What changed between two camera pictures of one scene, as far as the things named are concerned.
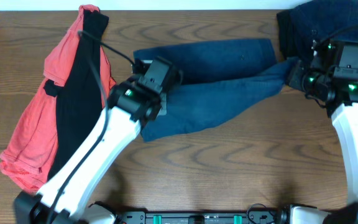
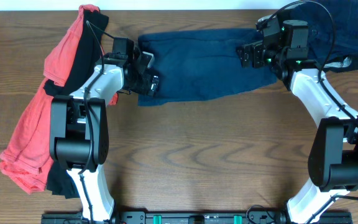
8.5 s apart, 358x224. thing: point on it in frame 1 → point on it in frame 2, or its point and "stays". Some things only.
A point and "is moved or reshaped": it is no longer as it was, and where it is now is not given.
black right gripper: (296, 75) → (257, 50)
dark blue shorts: (216, 76) is moved or reshaped
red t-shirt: (27, 158) stays
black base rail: (257, 214) stays
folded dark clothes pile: (312, 20) stays
